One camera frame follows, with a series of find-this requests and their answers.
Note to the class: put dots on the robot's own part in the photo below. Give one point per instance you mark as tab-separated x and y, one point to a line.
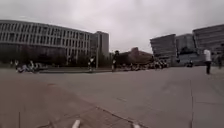
76	124
136	126

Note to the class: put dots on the person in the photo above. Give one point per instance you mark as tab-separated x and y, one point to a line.
115	60
219	60
207	57
91	63

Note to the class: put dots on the row of dark trees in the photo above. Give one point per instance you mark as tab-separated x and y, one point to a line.
50	57

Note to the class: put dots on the large grey banded building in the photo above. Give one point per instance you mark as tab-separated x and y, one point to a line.
210	36

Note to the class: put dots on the long pale building with tower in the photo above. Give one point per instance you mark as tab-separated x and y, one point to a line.
40	35

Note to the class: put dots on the grey slanted building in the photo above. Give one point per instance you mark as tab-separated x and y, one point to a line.
163	46

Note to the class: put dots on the row of parked scooters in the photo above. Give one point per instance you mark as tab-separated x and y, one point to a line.
156	64
28	67

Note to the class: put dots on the low brown building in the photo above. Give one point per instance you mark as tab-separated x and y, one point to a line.
136	56

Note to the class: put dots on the grey paved plaza ground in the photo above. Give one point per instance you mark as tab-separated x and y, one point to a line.
133	96

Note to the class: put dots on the grey glass building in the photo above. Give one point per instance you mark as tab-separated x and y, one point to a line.
185	41

